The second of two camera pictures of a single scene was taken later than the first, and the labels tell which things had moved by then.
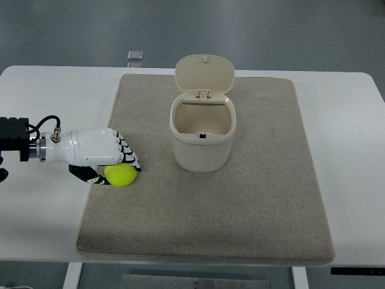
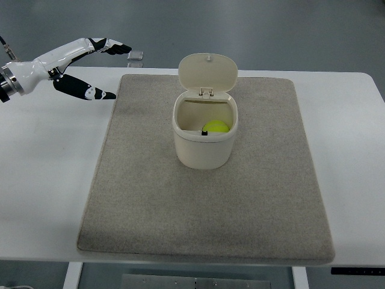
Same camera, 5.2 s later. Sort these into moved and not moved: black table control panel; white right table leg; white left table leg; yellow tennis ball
Moved: yellow tennis ball
Not moved: white left table leg; white right table leg; black table control panel
